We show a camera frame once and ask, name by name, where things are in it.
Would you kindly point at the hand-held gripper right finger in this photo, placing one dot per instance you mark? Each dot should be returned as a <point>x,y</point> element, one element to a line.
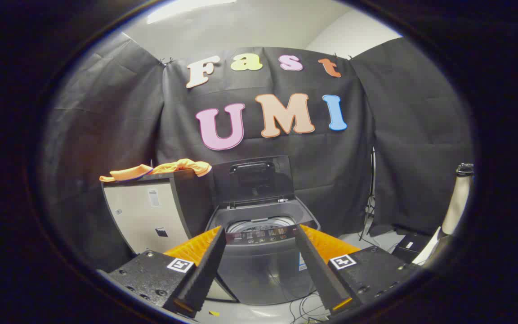
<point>319,270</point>

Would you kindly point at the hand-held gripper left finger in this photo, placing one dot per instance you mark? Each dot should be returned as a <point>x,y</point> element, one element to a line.
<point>205,274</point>

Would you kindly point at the grey washing machine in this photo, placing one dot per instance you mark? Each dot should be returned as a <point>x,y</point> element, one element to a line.
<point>259,270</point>

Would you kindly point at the dark washing machine lid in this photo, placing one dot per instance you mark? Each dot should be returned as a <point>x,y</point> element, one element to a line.
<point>254,184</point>

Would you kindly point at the orange shirt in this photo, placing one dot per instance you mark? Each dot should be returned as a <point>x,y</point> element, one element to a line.
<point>182,166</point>

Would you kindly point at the grey and white cabinet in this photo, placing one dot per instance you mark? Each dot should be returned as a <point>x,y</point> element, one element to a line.
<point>142,216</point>

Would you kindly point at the black box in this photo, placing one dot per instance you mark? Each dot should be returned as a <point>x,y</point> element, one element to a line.
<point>409,245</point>

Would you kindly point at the black stand pole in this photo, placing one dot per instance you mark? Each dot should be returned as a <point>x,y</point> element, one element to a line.
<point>371,189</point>

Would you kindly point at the cream post with black cap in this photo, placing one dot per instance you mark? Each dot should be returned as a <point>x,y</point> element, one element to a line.
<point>459,202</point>

